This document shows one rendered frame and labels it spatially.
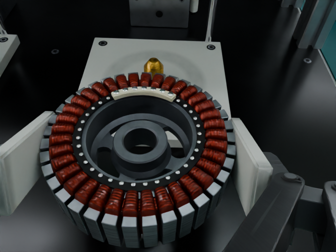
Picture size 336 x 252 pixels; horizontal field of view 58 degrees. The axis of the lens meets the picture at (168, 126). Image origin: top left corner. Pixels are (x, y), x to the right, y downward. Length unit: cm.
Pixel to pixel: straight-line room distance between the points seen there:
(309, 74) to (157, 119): 22
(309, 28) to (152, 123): 27
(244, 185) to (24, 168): 11
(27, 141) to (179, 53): 23
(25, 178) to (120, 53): 22
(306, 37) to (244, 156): 28
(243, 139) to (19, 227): 18
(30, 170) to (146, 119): 8
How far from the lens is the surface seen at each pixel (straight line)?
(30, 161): 17
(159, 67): 30
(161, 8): 41
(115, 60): 35
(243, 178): 16
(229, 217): 25
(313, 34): 42
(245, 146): 16
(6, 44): 40
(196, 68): 33
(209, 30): 37
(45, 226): 25
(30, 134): 17
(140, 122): 19
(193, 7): 42
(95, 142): 20
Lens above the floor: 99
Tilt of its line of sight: 50 degrees down
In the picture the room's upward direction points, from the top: 2 degrees clockwise
